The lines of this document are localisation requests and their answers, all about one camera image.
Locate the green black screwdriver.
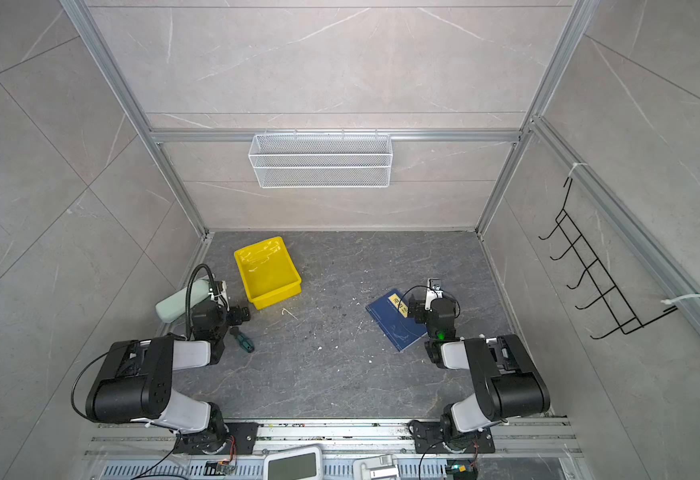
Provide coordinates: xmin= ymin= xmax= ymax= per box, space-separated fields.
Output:
xmin=229 ymin=326 xmax=255 ymax=353

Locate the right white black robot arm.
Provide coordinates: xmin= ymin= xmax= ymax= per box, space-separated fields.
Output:
xmin=407 ymin=294 xmax=550 ymax=453

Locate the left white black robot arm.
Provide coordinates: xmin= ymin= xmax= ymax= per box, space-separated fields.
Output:
xmin=83 ymin=298 xmax=253 ymax=455

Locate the yellow plastic bin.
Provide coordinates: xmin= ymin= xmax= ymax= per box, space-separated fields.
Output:
xmin=234 ymin=236 xmax=302 ymax=310

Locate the pale green cylinder bottle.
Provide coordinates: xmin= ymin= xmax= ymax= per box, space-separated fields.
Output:
xmin=155 ymin=278 xmax=210 ymax=324

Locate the blue notebook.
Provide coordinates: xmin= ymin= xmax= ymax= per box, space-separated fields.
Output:
xmin=366 ymin=289 xmax=427 ymax=352

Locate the white grey box device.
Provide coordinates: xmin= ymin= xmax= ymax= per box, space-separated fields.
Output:
xmin=353 ymin=454 xmax=400 ymax=480

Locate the white tablet device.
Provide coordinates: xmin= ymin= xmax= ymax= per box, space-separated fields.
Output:
xmin=263 ymin=445 xmax=324 ymax=480

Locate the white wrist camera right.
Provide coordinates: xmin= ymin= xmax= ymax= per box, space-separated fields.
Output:
xmin=425 ymin=278 xmax=443 ymax=310

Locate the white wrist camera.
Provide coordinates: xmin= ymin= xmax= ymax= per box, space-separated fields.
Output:
xmin=208 ymin=280 xmax=230 ymax=312
xmin=425 ymin=278 xmax=443 ymax=310

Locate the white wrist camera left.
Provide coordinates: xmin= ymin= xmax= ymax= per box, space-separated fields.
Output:
xmin=208 ymin=280 xmax=230 ymax=312

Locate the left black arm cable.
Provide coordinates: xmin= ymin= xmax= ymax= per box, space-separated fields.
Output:
xmin=184 ymin=263 xmax=219 ymax=341

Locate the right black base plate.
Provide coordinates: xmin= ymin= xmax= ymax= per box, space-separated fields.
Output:
xmin=407 ymin=420 xmax=496 ymax=455

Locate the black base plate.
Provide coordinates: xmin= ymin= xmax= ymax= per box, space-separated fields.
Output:
xmin=407 ymin=420 xmax=496 ymax=455
xmin=174 ymin=422 xmax=259 ymax=455

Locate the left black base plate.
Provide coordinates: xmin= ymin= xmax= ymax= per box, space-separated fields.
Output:
xmin=174 ymin=422 xmax=259 ymax=455

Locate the black wire hook rack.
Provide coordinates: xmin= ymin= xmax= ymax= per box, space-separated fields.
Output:
xmin=538 ymin=178 xmax=679 ymax=340

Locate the white wire mesh basket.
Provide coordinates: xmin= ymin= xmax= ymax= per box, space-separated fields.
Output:
xmin=248 ymin=133 xmax=394 ymax=189

